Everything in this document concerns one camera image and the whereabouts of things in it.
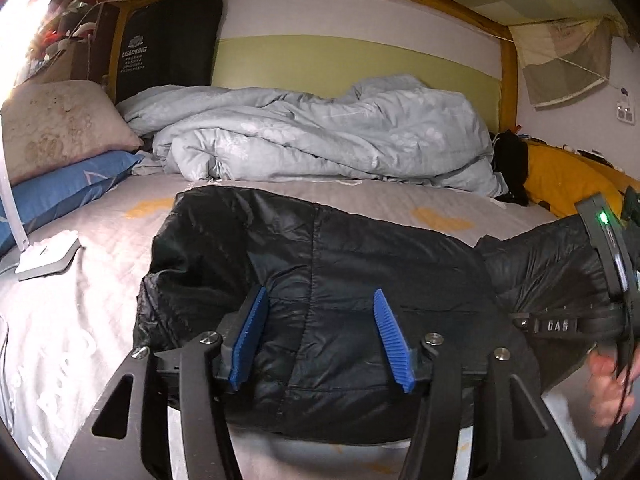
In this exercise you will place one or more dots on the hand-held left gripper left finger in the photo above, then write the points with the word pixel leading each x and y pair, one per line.
pixel 247 340

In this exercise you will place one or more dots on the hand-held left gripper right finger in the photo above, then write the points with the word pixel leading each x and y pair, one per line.
pixel 392 340

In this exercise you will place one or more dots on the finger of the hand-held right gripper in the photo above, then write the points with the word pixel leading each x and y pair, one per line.
pixel 555 326

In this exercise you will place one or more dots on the black puffer jacket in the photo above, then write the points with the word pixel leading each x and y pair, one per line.
pixel 340 270

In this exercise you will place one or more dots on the person's right hand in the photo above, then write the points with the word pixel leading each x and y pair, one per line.
pixel 602 395

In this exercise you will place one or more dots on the yellow pillow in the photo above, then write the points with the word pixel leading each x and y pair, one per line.
pixel 565 180

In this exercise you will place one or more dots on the black bag by headboard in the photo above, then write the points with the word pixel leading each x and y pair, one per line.
pixel 512 165

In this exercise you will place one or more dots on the hanging checkered cloth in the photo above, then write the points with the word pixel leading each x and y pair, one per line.
pixel 565 65

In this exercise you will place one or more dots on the light grey duvet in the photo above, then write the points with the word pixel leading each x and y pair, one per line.
pixel 310 135

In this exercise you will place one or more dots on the white desk lamp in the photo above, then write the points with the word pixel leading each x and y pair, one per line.
pixel 47 255

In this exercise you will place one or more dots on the blue pillow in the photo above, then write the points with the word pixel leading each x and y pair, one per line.
pixel 65 190

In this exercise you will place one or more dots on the beige pillow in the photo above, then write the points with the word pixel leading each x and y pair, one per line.
pixel 60 125

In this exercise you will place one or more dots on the black padded cushion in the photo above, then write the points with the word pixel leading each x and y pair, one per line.
pixel 165 45

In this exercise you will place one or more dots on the cluttered wooden shelf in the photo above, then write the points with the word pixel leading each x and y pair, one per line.
pixel 65 35

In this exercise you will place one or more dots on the white wall outlet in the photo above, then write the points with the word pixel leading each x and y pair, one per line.
pixel 625 110

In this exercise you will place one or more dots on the wooden bed frame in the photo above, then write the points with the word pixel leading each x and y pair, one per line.
pixel 507 70

